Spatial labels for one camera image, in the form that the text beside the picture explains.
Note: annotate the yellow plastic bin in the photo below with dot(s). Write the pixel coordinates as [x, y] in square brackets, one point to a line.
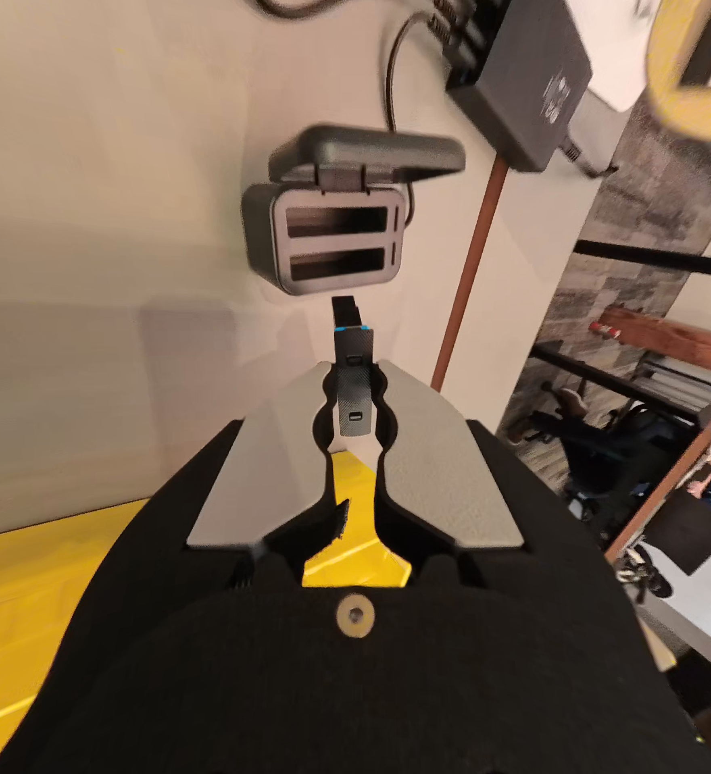
[16, 604]

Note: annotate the wooden edged desk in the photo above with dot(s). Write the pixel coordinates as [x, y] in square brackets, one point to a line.
[676, 481]

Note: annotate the black metal pole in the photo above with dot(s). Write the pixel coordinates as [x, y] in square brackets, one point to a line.
[664, 257]

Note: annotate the wooden beam leg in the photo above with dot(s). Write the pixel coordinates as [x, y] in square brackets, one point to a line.
[682, 338]

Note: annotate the black usb charging hub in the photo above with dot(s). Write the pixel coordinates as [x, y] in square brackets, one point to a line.
[531, 90]

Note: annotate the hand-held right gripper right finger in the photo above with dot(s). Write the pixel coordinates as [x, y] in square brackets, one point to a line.
[446, 484]

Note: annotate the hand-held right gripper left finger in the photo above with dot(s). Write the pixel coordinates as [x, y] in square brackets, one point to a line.
[264, 477]

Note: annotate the blue trimmed black battery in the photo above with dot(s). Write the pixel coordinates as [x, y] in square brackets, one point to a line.
[353, 375]

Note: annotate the wooden instruction board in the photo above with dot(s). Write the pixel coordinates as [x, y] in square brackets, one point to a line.
[670, 103]

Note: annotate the red white small object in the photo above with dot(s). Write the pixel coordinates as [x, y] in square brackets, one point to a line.
[603, 329]

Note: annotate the black battery charger case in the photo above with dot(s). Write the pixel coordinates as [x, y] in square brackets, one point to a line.
[258, 242]

